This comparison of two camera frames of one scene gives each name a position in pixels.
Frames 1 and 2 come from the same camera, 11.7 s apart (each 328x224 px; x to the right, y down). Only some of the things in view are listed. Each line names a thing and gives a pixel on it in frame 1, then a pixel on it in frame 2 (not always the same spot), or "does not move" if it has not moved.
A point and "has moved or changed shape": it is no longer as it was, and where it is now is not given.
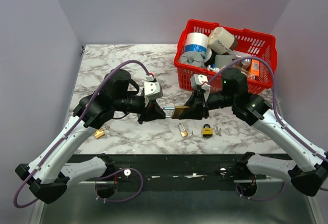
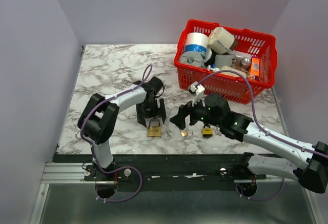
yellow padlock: x=207 y=132 does not move
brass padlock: x=177 y=111 has moved or changed shape
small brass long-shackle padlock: x=183 y=133 does not move
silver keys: x=218 y=131 does not move
